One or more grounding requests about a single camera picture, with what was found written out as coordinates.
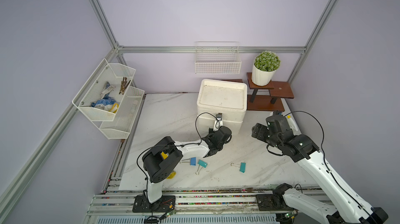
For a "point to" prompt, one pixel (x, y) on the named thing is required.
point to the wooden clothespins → (124, 84)
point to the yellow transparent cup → (171, 175)
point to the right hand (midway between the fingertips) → (259, 133)
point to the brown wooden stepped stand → (267, 98)
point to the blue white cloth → (107, 103)
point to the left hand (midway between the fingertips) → (219, 126)
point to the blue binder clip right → (192, 161)
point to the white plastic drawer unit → (227, 97)
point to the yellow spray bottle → (291, 123)
